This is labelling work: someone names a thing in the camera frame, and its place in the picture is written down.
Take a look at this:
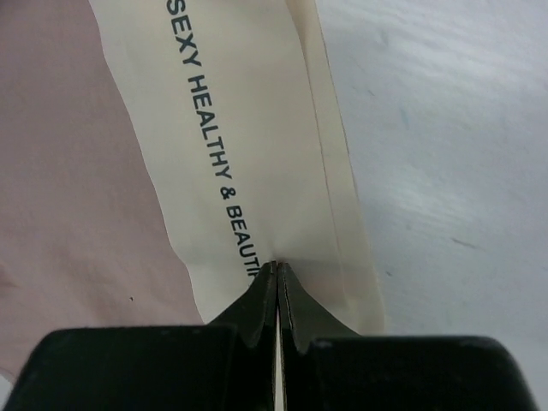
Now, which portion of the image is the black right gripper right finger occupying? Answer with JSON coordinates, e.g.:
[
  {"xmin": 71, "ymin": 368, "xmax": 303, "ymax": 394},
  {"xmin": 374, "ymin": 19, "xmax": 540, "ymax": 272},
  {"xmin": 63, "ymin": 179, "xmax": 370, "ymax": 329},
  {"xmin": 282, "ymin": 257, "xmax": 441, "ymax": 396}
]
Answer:
[{"xmin": 277, "ymin": 263, "xmax": 538, "ymax": 410}]

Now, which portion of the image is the pink underwear cream waistband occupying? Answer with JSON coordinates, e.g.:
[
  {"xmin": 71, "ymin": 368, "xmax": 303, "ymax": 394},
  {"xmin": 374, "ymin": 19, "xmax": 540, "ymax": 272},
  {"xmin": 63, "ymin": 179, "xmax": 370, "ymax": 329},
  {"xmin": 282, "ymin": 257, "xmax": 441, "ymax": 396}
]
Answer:
[{"xmin": 1, "ymin": 1, "xmax": 384, "ymax": 380}]

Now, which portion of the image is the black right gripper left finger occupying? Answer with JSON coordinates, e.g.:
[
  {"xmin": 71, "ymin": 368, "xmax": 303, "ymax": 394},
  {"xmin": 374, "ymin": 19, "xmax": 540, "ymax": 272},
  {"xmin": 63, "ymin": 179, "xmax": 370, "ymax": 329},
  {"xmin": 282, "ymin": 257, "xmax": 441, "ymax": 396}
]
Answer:
[{"xmin": 8, "ymin": 263, "xmax": 277, "ymax": 410}]

